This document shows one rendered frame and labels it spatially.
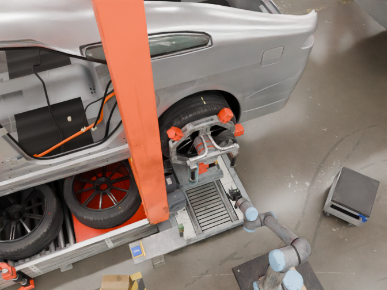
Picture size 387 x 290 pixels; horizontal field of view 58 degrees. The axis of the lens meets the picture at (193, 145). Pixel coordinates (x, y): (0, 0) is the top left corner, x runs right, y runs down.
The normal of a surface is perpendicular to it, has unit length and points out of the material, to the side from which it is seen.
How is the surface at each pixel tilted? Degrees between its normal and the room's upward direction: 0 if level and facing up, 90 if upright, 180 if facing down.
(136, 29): 90
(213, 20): 38
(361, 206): 0
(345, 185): 0
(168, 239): 0
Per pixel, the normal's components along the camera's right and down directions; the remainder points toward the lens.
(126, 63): 0.37, 0.78
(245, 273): 0.01, -0.55
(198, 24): 0.33, 0.04
